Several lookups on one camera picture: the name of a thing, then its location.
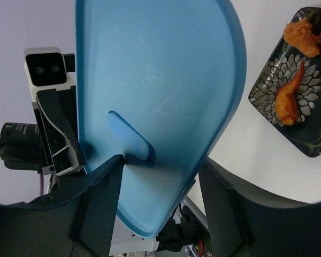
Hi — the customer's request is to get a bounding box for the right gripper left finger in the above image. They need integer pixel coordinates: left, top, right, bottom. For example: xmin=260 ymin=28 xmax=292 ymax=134
xmin=0 ymin=155 xmax=125 ymax=256

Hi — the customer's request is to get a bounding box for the fried chicken piece lower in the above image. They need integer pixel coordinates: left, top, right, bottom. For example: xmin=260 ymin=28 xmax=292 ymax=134
xmin=274 ymin=61 xmax=305 ymax=126

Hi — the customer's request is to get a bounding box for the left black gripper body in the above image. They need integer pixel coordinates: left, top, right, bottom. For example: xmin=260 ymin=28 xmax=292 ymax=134
xmin=33 ymin=86 xmax=78 ymax=174

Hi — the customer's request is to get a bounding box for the blue lunch box lid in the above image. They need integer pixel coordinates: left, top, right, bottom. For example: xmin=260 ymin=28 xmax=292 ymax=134
xmin=75 ymin=1 xmax=247 ymax=238

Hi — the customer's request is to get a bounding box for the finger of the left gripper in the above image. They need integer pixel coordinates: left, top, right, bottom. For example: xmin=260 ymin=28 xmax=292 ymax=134
xmin=52 ymin=125 xmax=85 ymax=176

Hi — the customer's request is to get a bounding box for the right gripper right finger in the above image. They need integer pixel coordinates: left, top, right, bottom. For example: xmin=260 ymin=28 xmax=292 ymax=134
xmin=199 ymin=158 xmax=321 ymax=256

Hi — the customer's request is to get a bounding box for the fried chicken wing top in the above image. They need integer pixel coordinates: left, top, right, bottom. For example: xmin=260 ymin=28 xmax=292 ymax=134
xmin=283 ymin=18 xmax=321 ymax=58

